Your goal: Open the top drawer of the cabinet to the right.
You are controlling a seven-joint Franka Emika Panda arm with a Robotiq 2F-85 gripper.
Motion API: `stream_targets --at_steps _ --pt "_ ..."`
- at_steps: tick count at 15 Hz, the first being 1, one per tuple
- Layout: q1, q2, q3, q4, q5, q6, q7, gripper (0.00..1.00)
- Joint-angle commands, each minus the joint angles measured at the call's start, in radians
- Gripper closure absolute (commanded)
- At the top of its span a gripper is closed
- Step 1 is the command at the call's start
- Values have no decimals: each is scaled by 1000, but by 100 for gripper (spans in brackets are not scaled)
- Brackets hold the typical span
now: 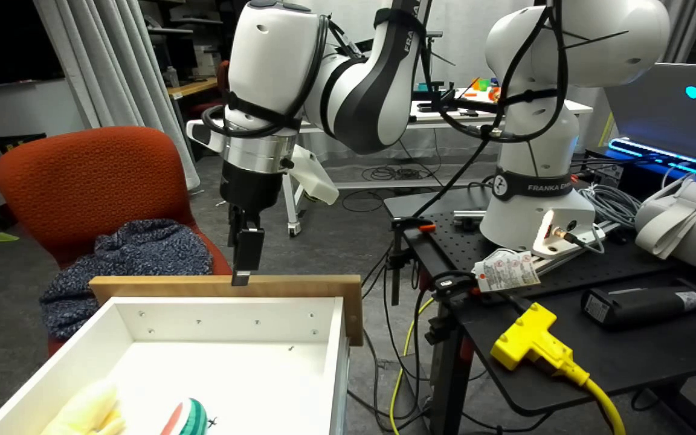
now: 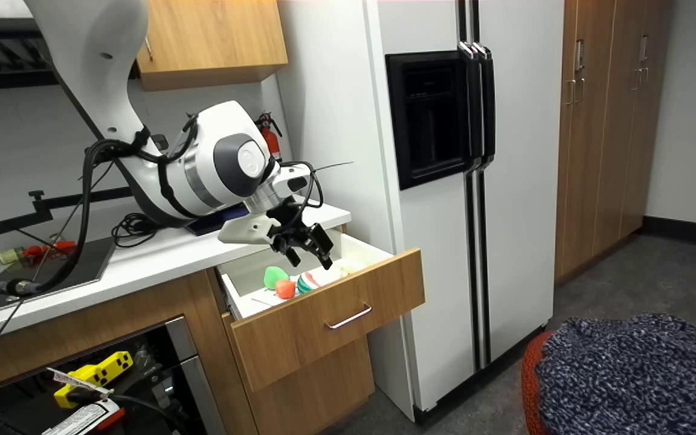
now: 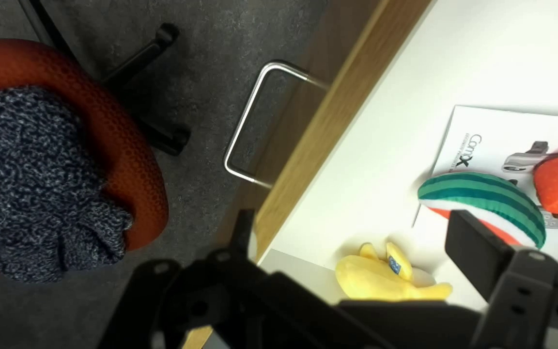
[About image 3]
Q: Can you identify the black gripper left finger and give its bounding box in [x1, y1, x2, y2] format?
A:
[97, 209, 384, 349]

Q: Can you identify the green watermelon slice plush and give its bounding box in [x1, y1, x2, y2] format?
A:
[417, 170, 548, 249]

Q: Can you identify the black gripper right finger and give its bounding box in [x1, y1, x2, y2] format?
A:
[444, 209, 558, 349]

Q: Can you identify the orange office chair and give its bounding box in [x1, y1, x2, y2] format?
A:
[0, 0, 194, 325]

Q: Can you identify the blue speckled round seat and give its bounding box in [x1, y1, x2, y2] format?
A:
[0, 85, 136, 282]

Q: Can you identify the silver drawer handle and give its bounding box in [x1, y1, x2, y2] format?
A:
[223, 58, 331, 189]

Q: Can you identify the white printed paper manual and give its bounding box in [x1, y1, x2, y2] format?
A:
[411, 102, 558, 259]

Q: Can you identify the yellow banana plush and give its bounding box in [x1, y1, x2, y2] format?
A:
[333, 238, 454, 304]

